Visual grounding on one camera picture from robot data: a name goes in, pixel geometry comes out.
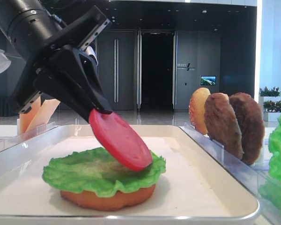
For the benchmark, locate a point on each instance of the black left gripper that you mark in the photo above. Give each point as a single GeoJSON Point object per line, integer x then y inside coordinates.
{"type": "Point", "coordinates": [59, 66]}

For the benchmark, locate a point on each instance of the red tomato slice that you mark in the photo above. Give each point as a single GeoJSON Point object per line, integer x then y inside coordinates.
{"type": "Point", "coordinates": [120, 140]}

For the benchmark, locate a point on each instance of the green lettuce leaf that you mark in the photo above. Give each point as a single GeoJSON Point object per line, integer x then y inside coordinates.
{"type": "Point", "coordinates": [96, 170]}
{"type": "Point", "coordinates": [279, 152]}

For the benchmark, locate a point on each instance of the bun slice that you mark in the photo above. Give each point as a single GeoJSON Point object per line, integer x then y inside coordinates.
{"type": "Point", "coordinates": [120, 200]}

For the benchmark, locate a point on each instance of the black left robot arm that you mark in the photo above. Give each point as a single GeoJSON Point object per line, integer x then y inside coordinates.
{"type": "Point", "coordinates": [13, 13]}

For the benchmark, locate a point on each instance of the yellow cheese slice front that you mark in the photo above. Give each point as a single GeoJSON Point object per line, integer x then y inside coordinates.
{"type": "Point", "coordinates": [44, 114]}

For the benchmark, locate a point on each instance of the yellow cheese slice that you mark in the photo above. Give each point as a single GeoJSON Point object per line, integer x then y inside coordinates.
{"type": "Point", "coordinates": [44, 114]}
{"type": "Point", "coordinates": [26, 118]}

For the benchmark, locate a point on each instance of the yellow cheese slice rear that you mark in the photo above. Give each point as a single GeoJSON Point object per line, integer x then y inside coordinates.
{"type": "Point", "coordinates": [26, 118]}

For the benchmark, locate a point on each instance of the tan bread slice front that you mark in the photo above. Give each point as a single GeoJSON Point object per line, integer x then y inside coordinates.
{"type": "Point", "coordinates": [197, 110]}

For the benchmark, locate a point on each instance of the brown meat patty rear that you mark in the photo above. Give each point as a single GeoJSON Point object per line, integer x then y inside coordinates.
{"type": "Point", "coordinates": [222, 125]}

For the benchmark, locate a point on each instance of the brown meat patty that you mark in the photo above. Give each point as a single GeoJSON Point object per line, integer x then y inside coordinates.
{"type": "Point", "coordinates": [222, 125]}
{"type": "Point", "coordinates": [250, 121]}

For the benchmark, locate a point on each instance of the brown meat patty front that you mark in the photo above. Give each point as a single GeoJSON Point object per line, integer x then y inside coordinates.
{"type": "Point", "coordinates": [250, 121]}

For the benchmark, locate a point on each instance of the green lettuce leaf in holder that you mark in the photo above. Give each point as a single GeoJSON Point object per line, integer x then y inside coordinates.
{"type": "Point", "coordinates": [279, 152]}

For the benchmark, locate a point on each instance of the white tray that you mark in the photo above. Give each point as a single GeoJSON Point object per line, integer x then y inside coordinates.
{"type": "Point", "coordinates": [190, 186]}

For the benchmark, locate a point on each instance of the flower planter box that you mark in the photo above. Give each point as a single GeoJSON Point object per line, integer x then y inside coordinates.
{"type": "Point", "coordinates": [270, 103]}

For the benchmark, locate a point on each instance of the clear cheese holder rail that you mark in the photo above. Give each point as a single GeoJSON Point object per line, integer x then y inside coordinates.
{"type": "Point", "coordinates": [39, 129]}

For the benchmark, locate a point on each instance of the glass door frame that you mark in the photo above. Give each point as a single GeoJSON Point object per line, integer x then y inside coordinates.
{"type": "Point", "coordinates": [156, 70]}

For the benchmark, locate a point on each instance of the clear tomato holder rail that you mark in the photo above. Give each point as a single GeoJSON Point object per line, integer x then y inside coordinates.
{"type": "Point", "coordinates": [10, 141]}

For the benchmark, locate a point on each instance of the wall display screen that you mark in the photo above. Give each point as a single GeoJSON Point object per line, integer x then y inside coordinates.
{"type": "Point", "coordinates": [208, 80]}

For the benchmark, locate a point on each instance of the clear patty holder rail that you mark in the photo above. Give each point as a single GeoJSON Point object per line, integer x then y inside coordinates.
{"type": "Point", "coordinates": [254, 178]}

